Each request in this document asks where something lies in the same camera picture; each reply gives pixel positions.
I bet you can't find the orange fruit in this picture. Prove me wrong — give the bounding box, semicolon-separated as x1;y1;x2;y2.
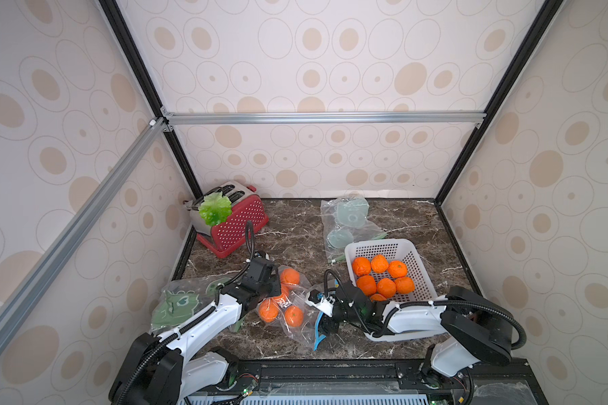
371;254;389;274
388;260;408;279
377;278;397;299
351;257;372;278
370;294;388;302
356;275;378;297
395;277;415;295

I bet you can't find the blue-seal zip-top bag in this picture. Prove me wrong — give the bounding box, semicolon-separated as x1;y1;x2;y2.
256;266;325;351

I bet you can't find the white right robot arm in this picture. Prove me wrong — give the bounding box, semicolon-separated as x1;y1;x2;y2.
306;283;527;386

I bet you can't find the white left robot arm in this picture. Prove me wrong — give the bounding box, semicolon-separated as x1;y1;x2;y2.
108;256;282;404

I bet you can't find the white perforated plastic basket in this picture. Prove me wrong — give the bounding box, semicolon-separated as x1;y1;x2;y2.
345;239;446;342

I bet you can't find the red polka-dot toaster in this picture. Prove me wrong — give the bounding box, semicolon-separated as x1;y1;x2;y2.
182;181;269;258

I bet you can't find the green plastic lettuce leaf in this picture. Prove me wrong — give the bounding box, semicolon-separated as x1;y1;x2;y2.
199;192;232;227

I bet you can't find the aluminium rear cross bar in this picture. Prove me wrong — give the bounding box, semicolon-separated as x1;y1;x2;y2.
167;111;486;126

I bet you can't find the aluminium left side bar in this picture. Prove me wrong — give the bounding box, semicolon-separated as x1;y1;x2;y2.
0;117;167;355

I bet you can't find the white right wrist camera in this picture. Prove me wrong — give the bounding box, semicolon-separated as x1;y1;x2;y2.
306;290;334;317

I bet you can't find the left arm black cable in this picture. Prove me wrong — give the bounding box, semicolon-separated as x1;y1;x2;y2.
113;220;257;405

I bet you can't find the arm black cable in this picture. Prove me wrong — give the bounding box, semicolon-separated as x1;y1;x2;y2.
113;220;257;405
323;267;528;351

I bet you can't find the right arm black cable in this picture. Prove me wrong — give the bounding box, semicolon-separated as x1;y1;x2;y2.
323;267;528;351

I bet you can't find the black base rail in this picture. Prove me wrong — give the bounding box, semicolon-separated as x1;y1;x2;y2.
110;358;548;405

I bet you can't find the black corner frame post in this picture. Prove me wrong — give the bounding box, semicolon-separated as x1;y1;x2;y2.
434;0;564;209

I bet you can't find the black left corner post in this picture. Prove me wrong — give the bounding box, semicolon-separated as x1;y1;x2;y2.
97;0;203;197

